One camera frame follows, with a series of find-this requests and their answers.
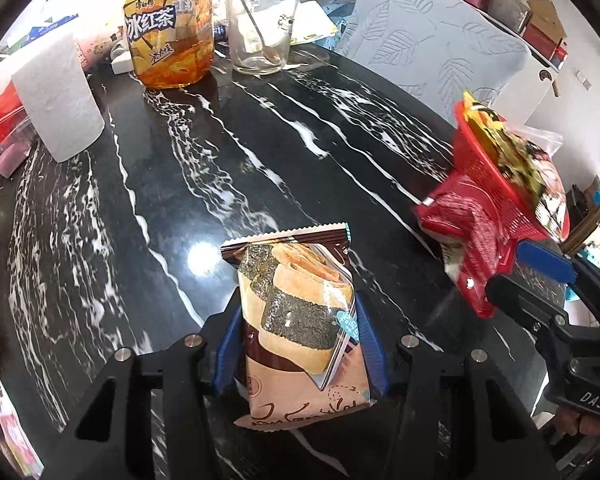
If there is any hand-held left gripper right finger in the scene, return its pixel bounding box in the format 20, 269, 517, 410
354, 292, 549, 480

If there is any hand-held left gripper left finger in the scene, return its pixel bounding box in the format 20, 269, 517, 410
44, 304, 244, 480

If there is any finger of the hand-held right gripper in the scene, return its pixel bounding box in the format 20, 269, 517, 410
486, 274, 574, 342
517, 240, 600, 328

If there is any black white snack packet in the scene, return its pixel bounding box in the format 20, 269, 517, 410
530, 180, 571, 234

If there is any brown seaweed snack packet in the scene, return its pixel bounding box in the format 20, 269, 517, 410
221, 221, 372, 431

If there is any red plastic basket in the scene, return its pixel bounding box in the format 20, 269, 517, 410
452, 100, 572, 242

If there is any clear zip bag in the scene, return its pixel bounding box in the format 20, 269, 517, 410
510, 127, 565, 156

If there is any person's right hand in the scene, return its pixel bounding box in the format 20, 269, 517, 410
552, 403, 600, 441

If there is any white cabinet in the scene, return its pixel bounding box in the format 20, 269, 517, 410
490, 7, 589, 129

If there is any red gift box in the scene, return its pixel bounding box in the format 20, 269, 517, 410
522, 25, 569, 69

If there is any white pink snack bag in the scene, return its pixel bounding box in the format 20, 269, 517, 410
0, 395, 37, 477

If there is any small cardboard box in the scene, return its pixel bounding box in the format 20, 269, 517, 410
527, 0, 569, 41

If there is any light blue chair cushion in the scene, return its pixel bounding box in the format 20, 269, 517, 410
336, 0, 531, 122

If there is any small pink block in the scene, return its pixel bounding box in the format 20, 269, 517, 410
0, 142, 31, 179

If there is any toilet paper roll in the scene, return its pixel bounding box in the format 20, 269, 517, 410
11, 35, 106, 164

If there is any small white adapter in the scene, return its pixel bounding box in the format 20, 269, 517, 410
110, 50, 136, 74

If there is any glass cup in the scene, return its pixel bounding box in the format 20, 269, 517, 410
225, 0, 301, 75

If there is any flat red packet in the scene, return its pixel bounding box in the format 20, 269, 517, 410
0, 82, 24, 144

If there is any iced tea bottle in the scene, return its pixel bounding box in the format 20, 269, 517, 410
123, 0, 215, 90

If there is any metal spoon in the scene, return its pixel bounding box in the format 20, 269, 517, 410
225, 0, 282, 62

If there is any blue white tissue packet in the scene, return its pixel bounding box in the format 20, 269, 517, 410
20, 15, 79, 44

